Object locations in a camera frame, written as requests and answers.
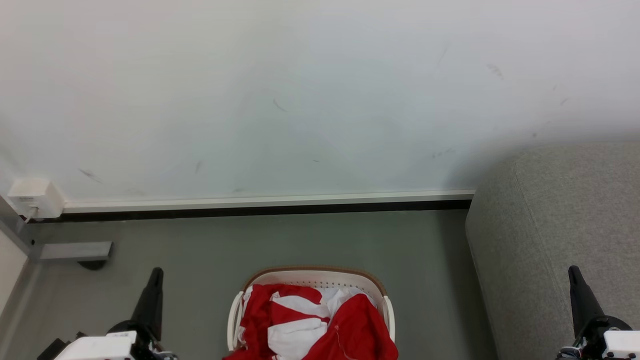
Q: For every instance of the red and white garment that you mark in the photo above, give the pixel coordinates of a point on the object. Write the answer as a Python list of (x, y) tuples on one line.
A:
[(360, 325)]

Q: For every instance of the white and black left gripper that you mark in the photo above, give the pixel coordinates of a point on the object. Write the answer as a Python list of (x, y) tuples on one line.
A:
[(100, 347)]

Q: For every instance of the white side panel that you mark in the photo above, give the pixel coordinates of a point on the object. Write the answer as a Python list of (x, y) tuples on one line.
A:
[(10, 265)]

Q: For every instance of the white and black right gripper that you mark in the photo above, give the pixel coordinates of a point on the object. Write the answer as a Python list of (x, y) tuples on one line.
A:
[(617, 345)]

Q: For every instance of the black round foot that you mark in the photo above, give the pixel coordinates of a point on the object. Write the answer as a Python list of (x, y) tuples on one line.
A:
[(92, 264)]

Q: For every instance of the white wall socket box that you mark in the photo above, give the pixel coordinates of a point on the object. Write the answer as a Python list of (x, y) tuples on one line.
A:
[(35, 196)]

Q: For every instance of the white laundry basket brown rim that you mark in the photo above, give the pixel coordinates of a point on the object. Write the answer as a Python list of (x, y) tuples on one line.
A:
[(320, 276)]

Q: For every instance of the grey metal bar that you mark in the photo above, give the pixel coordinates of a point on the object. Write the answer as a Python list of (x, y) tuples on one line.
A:
[(75, 251)]

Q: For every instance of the grey fabric sofa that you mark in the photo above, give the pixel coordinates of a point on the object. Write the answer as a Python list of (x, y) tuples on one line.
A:
[(550, 225)]

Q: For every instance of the white and black baseboard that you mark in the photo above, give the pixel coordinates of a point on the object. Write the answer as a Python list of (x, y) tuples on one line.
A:
[(250, 203)]

